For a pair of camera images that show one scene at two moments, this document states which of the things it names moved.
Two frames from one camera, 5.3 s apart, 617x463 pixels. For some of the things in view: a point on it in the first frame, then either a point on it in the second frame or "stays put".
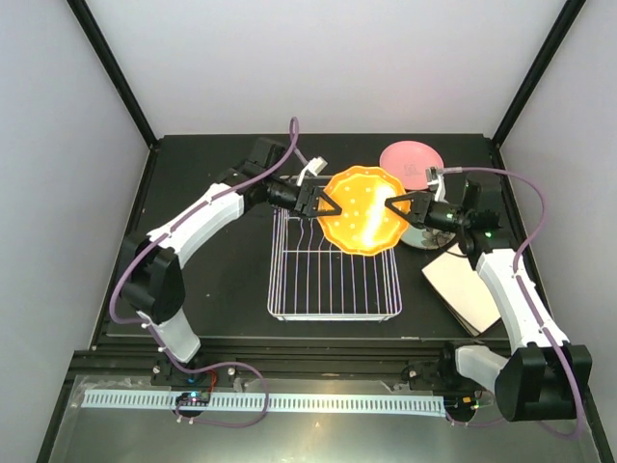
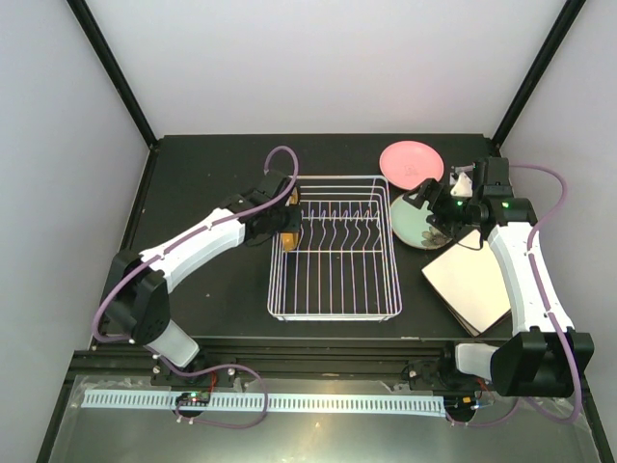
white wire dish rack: x=311 y=278 stays put
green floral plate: x=425 y=238 stays put
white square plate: x=463 y=288 stays put
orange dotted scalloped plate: x=365 y=225 to x=290 y=240
